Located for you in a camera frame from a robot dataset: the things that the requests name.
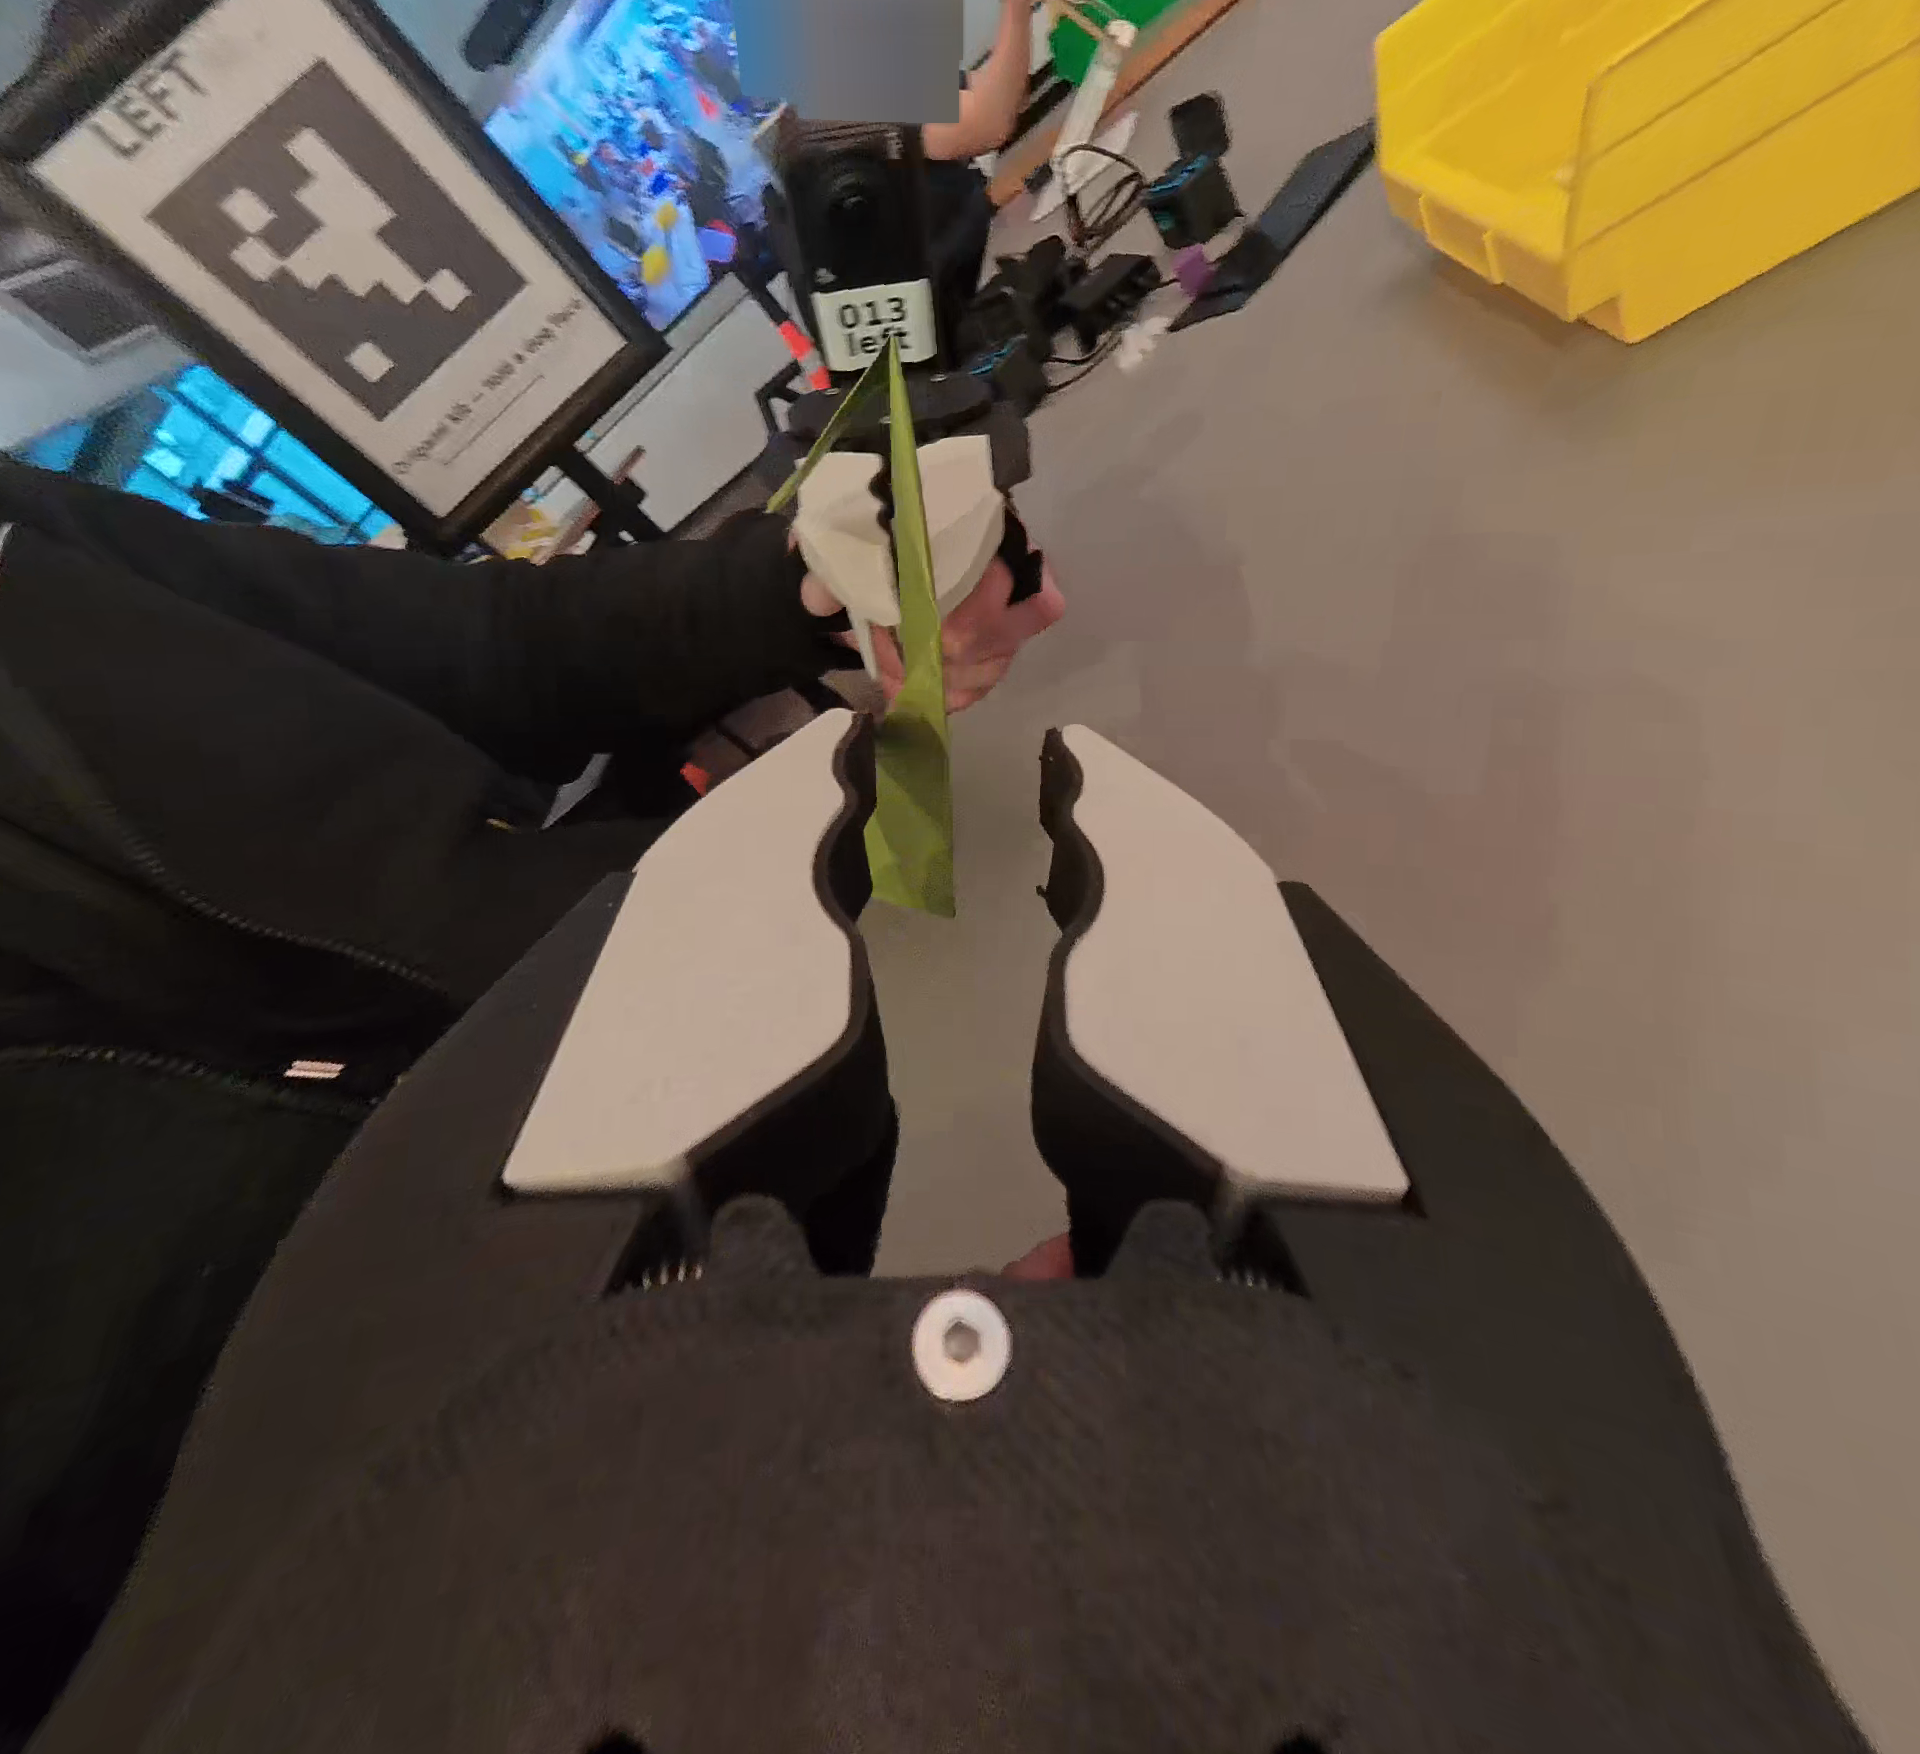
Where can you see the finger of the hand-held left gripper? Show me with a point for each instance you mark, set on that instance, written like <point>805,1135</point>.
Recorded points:
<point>960,509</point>
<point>839,540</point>

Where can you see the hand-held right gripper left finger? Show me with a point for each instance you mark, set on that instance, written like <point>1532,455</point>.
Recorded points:
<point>705,1019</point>

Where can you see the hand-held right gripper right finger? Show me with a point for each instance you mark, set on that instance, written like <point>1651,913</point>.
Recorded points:
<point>1200,988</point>

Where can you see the green origami paper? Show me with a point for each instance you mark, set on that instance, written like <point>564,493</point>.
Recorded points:
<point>918,766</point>

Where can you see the person's left forearm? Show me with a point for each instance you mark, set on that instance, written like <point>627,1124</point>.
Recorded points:
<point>600,644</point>

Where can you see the person's left hand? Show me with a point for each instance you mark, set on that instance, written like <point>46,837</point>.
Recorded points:
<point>991,644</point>

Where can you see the black charger cluster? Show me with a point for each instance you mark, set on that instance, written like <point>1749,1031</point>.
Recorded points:
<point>1049,316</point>

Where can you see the television screen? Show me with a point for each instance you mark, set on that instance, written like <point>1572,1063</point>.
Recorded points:
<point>630,135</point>

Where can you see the small purple block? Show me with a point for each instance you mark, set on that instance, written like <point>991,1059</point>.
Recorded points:
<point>1192,269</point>

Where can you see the framed marker sign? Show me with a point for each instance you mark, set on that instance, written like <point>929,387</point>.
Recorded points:
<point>345,224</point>

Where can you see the person's black jacket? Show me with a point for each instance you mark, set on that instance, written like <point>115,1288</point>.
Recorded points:
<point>150,1036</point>

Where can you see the yellow plastic bin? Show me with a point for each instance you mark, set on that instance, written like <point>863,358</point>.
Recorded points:
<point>1651,90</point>

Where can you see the black camera box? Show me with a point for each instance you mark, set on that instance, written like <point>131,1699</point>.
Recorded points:
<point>1192,180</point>

